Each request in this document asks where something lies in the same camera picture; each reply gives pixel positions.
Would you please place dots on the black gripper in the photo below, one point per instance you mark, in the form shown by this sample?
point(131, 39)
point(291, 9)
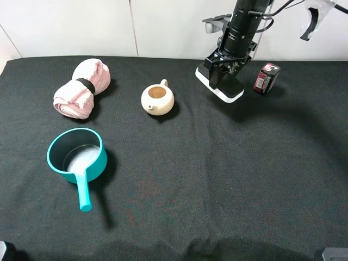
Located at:
point(220, 63)

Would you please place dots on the black and white eraser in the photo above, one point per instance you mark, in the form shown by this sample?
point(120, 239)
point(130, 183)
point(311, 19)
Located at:
point(229, 88)

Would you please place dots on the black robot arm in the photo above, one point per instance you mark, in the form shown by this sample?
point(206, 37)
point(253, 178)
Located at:
point(235, 45)

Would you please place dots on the small black pink box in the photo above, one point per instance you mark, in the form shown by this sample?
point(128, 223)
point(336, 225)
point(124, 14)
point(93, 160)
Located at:
point(266, 78)

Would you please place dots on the cream ceramic teapot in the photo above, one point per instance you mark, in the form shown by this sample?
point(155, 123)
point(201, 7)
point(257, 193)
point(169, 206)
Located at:
point(158, 99)

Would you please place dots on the black band on towel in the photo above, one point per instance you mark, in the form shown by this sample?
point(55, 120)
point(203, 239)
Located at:
point(87, 84)

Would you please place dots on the dark green table cloth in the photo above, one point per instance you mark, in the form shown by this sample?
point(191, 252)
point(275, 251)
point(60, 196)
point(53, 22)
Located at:
point(263, 178)

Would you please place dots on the rolled pink towel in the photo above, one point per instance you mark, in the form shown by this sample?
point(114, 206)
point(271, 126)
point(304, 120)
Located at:
point(73, 99)

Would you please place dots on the teal saucepan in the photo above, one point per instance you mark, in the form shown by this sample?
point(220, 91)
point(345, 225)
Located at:
point(79, 156)

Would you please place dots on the grey block bottom right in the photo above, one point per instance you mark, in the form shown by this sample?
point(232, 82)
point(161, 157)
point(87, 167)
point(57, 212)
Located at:
point(335, 254)

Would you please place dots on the grey block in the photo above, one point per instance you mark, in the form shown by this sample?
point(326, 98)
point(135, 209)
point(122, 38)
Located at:
point(3, 250)
point(335, 254)

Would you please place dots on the grey block bottom left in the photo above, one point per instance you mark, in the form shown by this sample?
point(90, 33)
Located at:
point(3, 250)

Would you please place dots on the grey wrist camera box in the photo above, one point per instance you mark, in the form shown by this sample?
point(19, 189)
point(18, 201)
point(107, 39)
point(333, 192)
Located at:
point(216, 23)

